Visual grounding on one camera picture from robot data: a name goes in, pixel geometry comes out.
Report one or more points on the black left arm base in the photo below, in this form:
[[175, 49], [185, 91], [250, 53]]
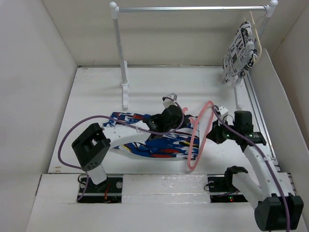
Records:
[[110, 191]]

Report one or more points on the cream plastic hanger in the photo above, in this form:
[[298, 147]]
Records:
[[257, 43]]

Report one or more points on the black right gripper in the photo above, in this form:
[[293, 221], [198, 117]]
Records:
[[214, 134]]

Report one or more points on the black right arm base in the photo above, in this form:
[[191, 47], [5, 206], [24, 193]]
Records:
[[221, 189]]

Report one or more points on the blue white red patterned trousers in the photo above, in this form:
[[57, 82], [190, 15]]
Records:
[[174, 145]]

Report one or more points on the black white printed garment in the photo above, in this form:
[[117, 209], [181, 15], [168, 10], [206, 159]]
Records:
[[241, 54]]

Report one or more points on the white foam front board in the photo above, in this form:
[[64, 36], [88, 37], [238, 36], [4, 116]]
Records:
[[165, 189]]

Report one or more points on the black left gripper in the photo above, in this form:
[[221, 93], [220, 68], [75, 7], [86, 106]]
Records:
[[178, 125]]

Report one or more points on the white metal clothes rack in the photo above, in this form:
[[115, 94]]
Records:
[[116, 10]]

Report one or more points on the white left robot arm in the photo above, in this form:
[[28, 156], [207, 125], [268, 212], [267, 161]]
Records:
[[93, 144]]

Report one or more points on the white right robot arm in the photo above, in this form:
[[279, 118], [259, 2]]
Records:
[[275, 205]]

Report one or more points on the pink plastic hanger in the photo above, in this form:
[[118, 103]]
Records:
[[196, 121]]

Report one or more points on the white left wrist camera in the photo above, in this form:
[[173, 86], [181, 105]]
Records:
[[169, 100]]

